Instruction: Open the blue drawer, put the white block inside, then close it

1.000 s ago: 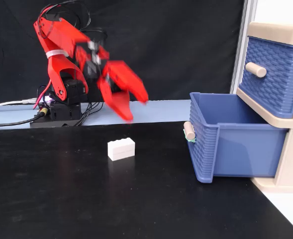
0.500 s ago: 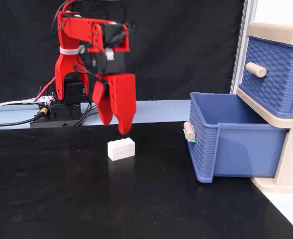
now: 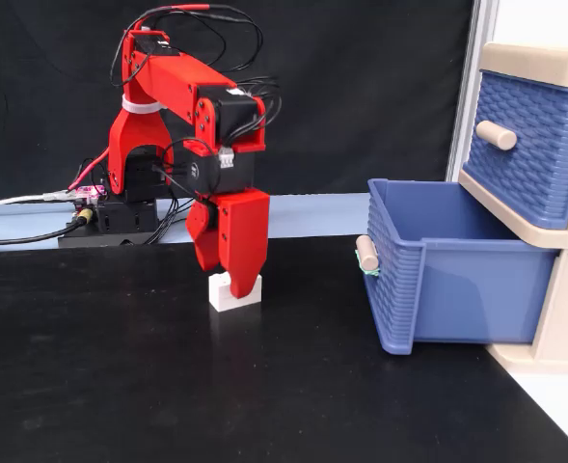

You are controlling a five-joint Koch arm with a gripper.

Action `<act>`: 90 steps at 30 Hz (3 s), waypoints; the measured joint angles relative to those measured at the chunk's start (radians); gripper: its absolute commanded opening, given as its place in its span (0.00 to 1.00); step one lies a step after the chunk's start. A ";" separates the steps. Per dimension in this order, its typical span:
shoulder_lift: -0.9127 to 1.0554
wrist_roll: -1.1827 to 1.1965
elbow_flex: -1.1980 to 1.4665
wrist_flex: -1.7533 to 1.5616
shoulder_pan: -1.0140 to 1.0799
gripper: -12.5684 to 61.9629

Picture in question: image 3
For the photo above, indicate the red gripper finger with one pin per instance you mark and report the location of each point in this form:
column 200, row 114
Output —
column 245, row 236
column 205, row 241

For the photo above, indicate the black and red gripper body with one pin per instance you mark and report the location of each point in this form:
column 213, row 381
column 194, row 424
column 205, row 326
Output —
column 225, row 173

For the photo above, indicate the white toy brick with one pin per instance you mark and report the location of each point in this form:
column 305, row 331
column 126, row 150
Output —
column 221, row 296

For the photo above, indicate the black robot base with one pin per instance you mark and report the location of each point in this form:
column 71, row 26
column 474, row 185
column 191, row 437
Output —
column 124, row 217

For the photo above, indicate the red robot arm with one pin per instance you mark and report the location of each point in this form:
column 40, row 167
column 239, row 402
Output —
column 168, row 72

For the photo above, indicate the white zip tie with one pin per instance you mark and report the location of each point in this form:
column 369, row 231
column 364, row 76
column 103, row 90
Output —
column 139, row 107

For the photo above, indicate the pink controller board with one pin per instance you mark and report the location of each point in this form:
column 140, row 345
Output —
column 89, row 191

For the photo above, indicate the green rubber band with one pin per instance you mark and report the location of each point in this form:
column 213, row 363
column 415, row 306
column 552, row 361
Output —
column 370, row 273

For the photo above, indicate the black backdrop cloth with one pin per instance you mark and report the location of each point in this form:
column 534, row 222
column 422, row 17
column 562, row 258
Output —
column 360, row 96

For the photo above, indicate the black rectangular mat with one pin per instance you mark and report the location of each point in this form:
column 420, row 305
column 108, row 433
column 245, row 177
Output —
column 119, row 386

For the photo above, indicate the aluminium frame profile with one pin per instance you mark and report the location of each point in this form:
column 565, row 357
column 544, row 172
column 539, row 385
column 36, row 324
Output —
column 471, row 96

